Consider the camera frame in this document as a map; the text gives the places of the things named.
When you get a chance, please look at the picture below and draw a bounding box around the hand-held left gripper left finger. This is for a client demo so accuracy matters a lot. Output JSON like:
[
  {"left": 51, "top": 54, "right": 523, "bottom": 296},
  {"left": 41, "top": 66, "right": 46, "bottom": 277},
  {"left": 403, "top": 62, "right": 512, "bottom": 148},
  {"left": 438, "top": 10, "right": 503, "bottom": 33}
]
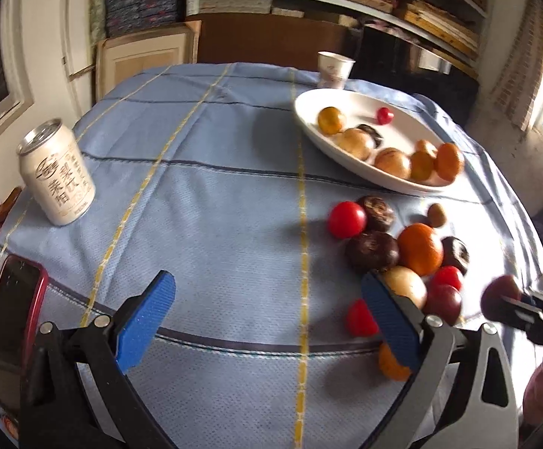
[{"left": 19, "top": 270, "right": 177, "bottom": 449}]

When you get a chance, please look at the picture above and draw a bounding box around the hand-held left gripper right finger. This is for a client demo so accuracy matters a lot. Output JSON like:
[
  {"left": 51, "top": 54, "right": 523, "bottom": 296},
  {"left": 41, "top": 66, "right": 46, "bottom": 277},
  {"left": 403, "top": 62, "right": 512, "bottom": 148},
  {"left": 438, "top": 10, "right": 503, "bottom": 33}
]
[{"left": 360, "top": 270, "right": 520, "bottom": 449}]

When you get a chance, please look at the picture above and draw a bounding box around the dark purple plum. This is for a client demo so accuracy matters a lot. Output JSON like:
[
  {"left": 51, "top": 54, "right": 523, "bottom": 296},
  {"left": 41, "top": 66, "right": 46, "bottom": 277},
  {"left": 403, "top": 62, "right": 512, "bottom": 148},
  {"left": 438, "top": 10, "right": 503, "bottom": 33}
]
[
  {"left": 481, "top": 275, "right": 524, "bottom": 321},
  {"left": 422, "top": 284, "right": 463, "bottom": 326}
]

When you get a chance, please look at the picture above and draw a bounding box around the pale tan round fruit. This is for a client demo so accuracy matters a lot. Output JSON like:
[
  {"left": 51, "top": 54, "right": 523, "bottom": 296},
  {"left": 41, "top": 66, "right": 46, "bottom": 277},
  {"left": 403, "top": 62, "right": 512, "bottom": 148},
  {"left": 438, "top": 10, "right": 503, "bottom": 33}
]
[{"left": 380, "top": 266, "right": 428, "bottom": 310}]

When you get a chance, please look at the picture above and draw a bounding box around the large dark water chestnut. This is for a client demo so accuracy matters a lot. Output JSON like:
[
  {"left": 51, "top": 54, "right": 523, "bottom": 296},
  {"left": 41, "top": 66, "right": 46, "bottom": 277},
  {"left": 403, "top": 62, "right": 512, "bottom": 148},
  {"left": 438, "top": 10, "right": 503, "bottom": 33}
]
[{"left": 345, "top": 231, "right": 401, "bottom": 276}]

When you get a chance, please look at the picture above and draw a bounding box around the tan speckled round fruit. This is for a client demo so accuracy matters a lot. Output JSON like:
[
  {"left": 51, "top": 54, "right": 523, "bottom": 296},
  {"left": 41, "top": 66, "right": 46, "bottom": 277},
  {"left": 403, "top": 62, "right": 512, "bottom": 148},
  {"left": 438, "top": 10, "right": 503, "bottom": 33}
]
[
  {"left": 334, "top": 128, "right": 374, "bottom": 162},
  {"left": 373, "top": 148, "right": 411, "bottom": 180}
]

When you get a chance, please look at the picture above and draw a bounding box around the small yellow-orange citrus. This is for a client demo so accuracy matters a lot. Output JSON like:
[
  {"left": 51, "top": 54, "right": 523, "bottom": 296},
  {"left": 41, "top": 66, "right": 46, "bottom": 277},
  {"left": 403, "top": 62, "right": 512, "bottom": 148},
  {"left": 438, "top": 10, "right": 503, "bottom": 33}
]
[{"left": 317, "top": 107, "right": 347, "bottom": 135}]

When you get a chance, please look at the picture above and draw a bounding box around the white oval plate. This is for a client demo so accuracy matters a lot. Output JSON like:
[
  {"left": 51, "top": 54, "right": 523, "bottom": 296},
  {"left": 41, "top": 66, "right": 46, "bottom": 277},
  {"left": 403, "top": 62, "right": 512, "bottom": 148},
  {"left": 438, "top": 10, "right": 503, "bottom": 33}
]
[{"left": 294, "top": 89, "right": 464, "bottom": 197}]

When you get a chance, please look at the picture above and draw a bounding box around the blue checked tablecloth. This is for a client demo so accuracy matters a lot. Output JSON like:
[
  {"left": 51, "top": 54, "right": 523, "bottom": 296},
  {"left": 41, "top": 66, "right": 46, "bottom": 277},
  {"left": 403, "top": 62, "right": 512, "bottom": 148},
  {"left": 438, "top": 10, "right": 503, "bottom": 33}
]
[{"left": 0, "top": 62, "right": 543, "bottom": 449}]

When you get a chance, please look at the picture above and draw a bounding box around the smartphone in red case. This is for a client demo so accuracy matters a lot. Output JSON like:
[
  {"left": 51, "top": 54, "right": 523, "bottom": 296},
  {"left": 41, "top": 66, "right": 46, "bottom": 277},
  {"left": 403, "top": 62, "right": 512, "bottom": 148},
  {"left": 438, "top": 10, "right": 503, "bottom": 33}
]
[{"left": 0, "top": 253, "right": 49, "bottom": 412}]

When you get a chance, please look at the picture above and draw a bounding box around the white beverage can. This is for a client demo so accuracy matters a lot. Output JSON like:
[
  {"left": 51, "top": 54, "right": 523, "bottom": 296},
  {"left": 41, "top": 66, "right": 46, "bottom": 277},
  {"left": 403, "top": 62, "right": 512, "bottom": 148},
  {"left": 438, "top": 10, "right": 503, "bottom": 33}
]
[{"left": 16, "top": 118, "right": 96, "bottom": 226}]

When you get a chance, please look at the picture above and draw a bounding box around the brown wooden chair back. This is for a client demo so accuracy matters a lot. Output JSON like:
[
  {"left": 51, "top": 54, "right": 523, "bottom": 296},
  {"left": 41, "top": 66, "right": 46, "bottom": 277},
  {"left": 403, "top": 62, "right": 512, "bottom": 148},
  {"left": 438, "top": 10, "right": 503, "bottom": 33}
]
[{"left": 0, "top": 186, "right": 22, "bottom": 225}]

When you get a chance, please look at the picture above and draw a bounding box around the pale patterned curtain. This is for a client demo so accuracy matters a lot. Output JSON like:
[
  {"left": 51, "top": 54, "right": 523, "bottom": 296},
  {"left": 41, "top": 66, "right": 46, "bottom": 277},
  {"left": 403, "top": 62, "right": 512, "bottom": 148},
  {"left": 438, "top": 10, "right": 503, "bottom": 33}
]
[{"left": 489, "top": 0, "right": 543, "bottom": 132}]

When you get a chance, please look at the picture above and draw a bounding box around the white paper cup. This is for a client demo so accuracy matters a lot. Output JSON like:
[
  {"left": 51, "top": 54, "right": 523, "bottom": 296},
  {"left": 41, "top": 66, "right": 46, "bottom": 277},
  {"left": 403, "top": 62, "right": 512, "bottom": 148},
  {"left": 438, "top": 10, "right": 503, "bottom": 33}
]
[{"left": 317, "top": 51, "right": 356, "bottom": 91}]

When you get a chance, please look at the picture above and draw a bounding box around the black glossy panel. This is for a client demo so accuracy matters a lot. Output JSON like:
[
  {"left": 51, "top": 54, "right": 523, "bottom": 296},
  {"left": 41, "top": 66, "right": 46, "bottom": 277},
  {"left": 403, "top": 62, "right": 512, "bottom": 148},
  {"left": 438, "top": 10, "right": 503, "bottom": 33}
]
[{"left": 346, "top": 25, "right": 480, "bottom": 127}]

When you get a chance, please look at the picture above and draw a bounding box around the brown wooden board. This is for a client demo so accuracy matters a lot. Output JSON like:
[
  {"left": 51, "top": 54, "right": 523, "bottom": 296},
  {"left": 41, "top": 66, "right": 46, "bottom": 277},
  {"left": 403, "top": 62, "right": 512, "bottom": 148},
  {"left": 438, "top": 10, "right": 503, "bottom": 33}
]
[{"left": 197, "top": 12, "right": 361, "bottom": 73}]

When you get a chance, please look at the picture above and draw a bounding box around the stack of blue floral boxes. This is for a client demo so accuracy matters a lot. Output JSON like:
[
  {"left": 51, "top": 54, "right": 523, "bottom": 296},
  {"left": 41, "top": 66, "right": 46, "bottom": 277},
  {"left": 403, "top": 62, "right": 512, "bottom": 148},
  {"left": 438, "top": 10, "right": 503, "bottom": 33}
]
[{"left": 104, "top": 0, "right": 181, "bottom": 38}]

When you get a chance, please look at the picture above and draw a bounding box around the framed picture with pale mount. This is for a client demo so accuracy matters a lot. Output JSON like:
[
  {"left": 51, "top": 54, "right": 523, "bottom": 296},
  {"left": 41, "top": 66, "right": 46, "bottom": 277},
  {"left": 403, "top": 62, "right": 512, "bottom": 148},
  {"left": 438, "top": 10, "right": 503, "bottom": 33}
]
[{"left": 95, "top": 21, "right": 202, "bottom": 104}]

